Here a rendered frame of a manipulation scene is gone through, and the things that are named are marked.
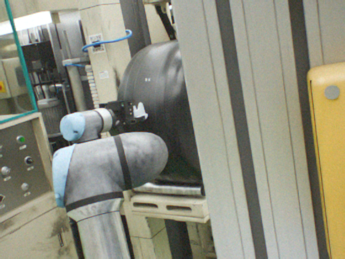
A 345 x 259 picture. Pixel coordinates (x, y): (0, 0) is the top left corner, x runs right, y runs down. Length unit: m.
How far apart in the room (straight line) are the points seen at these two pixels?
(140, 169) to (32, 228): 1.18
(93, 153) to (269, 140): 0.59
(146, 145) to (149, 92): 0.67
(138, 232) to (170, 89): 0.81
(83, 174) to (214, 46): 0.59
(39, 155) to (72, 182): 1.19
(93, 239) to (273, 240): 0.56
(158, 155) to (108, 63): 1.00
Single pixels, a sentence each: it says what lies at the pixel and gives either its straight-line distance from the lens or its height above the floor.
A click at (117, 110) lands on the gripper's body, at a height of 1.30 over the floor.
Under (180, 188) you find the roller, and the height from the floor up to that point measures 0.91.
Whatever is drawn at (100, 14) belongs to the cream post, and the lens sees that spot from 1.84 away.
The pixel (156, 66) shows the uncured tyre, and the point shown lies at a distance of 1.57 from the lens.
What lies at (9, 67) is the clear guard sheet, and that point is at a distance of 1.96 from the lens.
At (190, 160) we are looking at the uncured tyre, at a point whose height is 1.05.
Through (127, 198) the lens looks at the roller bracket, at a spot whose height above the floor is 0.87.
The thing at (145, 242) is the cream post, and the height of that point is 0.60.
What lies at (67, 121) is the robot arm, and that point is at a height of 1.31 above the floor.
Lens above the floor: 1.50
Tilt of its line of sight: 13 degrees down
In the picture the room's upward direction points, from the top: 11 degrees counter-clockwise
